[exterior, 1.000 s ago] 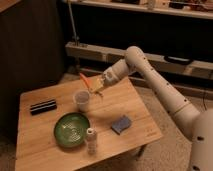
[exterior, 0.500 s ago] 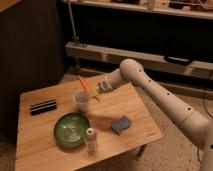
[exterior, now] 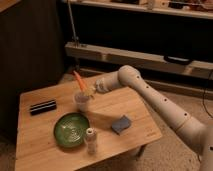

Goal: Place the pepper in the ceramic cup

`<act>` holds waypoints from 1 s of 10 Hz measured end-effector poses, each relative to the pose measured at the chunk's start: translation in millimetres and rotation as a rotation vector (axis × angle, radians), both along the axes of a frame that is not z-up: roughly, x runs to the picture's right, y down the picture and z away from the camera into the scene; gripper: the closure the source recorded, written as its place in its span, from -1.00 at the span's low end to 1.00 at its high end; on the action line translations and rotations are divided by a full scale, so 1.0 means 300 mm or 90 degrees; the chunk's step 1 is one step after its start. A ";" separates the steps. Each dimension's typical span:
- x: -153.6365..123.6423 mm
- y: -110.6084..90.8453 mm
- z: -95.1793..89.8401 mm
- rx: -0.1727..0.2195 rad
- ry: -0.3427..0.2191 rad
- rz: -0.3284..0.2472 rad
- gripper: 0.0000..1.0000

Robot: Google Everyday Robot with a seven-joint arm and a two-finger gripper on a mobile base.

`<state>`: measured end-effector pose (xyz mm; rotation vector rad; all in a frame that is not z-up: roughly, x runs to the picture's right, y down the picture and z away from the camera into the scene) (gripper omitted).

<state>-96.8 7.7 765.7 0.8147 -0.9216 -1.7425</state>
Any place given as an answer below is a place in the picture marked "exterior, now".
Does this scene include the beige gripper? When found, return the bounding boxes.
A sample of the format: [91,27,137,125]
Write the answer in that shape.
[85,78,109,99]

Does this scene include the orange pepper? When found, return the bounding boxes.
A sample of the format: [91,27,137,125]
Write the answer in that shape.
[73,71,87,91]

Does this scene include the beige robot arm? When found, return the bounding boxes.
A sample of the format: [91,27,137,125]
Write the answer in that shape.
[89,65,213,171]

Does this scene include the green ceramic plate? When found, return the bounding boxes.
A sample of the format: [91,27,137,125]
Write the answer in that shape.
[53,112,90,148]

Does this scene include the wooden table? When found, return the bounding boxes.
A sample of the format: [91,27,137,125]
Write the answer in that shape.
[15,81,162,171]

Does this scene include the blue sponge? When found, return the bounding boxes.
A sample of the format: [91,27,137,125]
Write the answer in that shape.
[111,115,131,134]

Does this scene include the white spice bottle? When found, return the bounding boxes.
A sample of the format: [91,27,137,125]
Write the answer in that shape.
[85,128,97,155]

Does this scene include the black striped box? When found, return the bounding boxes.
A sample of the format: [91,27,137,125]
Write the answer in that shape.
[30,100,57,115]

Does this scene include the metal pole stand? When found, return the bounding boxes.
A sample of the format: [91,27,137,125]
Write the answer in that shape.
[67,0,79,46]

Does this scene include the long beige wooden beam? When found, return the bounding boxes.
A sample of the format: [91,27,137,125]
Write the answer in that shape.
[65,42,213,79]

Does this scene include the upper wooden shelf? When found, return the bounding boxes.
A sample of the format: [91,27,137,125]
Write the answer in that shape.
[60,0,213,20]

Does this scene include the black handle clamp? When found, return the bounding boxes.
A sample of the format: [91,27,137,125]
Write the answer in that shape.
[163,56,193,65]

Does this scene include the black cable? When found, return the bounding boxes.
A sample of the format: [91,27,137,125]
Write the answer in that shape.
[201,71,213,119]

